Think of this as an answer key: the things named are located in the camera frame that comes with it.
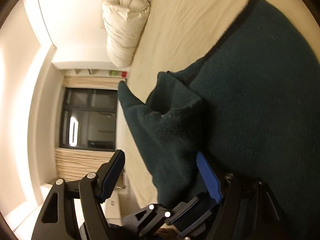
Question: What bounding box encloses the dark teal knit sweater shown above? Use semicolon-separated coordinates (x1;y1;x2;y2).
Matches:
118;0;319;231

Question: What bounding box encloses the person's left hand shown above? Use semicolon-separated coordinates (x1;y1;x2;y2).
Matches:
155;228;179;240

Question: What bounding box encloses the beige pleated curtain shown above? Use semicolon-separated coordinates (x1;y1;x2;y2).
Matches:
55;76;124;181

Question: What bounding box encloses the dark window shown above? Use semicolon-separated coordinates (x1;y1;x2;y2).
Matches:
59;88;118;152

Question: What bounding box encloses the small green object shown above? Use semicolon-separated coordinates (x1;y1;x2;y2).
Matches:
110;70;117;76

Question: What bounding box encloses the beige bed with sheet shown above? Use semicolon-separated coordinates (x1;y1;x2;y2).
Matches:
126;0;319;206

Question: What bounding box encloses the white rolled duvet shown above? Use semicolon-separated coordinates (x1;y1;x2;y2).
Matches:
102;0;151;68

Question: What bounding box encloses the white wall shelf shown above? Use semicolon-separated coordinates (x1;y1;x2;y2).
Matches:
53;61;130;77

